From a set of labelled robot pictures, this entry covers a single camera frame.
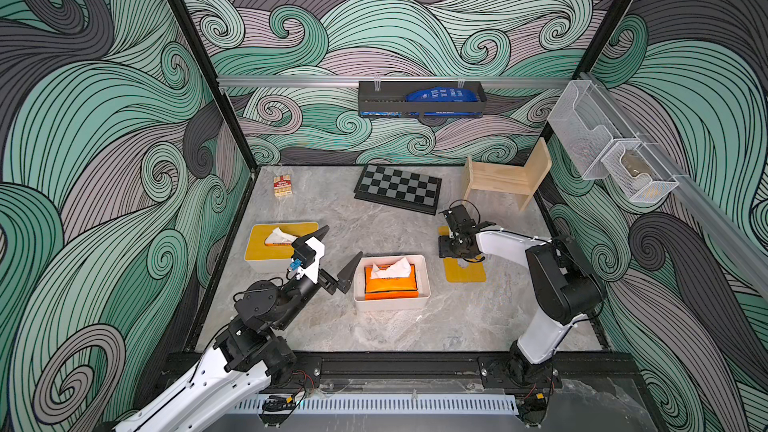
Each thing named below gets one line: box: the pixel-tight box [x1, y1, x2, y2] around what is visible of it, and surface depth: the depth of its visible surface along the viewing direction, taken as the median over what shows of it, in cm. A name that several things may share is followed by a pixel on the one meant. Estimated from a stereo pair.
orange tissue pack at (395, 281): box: [364, 258, 419, 301], surface depth 83 cm
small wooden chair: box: [463, 137, 553, 212], surface depth 103 cm
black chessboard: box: [353, 164, 442, 215], surface depth 112 cm
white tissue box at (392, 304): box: [353, 254, 431, 311], surface depth 85 cm
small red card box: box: [273, 175, 293, 197], surface depth 116 cm
